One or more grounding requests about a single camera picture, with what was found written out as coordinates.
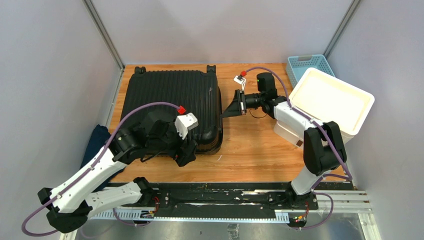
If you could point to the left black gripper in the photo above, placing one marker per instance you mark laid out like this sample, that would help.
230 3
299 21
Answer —
182 156

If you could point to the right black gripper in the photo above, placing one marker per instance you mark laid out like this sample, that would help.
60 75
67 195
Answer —
234 109

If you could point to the black ribbed hard-shell suitcase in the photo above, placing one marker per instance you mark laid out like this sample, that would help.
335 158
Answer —
197 91

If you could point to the light blue plastic basket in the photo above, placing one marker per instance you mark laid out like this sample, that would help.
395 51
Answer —
297 66

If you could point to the white three-drawer storage unit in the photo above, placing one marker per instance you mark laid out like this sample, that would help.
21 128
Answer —
324 98

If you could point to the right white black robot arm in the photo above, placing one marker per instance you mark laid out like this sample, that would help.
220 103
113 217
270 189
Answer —
322 142

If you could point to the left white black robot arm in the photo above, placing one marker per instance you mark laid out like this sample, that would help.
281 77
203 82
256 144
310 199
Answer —
78 199

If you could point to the dark blue cloth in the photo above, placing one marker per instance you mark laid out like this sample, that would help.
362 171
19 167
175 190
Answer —
97 140

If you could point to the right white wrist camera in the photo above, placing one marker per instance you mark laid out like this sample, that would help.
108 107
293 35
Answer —
241 81

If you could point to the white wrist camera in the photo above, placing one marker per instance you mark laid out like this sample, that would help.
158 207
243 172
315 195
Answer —
241 81
185 123

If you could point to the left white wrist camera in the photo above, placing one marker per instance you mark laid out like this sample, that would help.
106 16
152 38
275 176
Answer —
185 123

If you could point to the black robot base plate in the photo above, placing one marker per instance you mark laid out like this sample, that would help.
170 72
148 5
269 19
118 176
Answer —
248 200

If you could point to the left aluminium frame post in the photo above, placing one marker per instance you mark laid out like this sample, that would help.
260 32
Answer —
96 18

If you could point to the aluminium frame post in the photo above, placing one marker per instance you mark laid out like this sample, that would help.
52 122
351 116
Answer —
96 18
351 10

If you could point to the right aluminium frame post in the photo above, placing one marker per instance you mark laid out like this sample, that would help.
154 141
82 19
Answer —
351 10

